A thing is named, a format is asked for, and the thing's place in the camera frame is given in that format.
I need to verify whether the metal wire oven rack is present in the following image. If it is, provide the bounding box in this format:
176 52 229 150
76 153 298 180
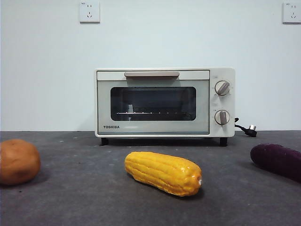
116 110 192 118

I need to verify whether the yellow corn cob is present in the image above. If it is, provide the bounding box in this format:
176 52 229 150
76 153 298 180
124 151 203 197

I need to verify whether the purple eggplant with green stem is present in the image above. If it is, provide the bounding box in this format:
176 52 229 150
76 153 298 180
250 143 301 184

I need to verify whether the glass oven door with handle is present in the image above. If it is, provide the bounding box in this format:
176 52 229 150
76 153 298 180
96 70 210 136

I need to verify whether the black power cord with plug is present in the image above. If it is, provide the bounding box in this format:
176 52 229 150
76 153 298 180
234 117 258 137

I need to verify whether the white wall socket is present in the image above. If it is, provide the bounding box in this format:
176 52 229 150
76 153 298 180
282 2 301 24
79 1 101 24

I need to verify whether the white Toshiba toaster oven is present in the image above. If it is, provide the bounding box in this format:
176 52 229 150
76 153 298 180
94 67 236 147

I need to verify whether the beige oven knob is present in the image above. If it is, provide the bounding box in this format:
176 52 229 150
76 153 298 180
214 109 230 125
215 80 231 97

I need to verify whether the brown potato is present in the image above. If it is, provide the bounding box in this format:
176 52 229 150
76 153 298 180
0 138 41 186

